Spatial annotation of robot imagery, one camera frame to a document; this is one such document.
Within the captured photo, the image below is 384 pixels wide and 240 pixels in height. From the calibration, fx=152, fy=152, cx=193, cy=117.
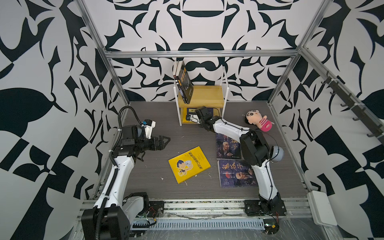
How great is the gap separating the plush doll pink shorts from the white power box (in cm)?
41

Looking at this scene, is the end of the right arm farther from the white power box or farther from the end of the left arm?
the white power box

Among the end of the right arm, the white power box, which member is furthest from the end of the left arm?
the white power box

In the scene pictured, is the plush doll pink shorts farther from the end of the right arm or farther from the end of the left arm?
the end of the left arm

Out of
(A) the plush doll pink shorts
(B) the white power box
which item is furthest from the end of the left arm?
(B) the white power box

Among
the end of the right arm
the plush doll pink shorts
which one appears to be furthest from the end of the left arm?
the plush doll pink shorts

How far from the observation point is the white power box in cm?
69

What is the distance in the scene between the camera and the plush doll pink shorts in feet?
3.33

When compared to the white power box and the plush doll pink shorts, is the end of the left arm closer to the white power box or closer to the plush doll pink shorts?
the plush doll pink shorts

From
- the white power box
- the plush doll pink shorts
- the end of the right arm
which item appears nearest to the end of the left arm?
the end of the right arm
